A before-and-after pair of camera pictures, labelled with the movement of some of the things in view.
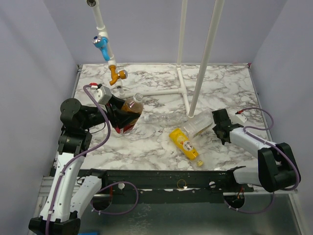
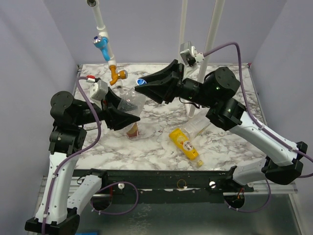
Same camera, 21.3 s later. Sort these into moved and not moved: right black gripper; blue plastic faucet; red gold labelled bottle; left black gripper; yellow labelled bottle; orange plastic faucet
Moved: right black gripper; red gold labelled bottle
Not moved: orange plastic faucet; yellow labelled bottle; blue plastic faucet; left black gripper
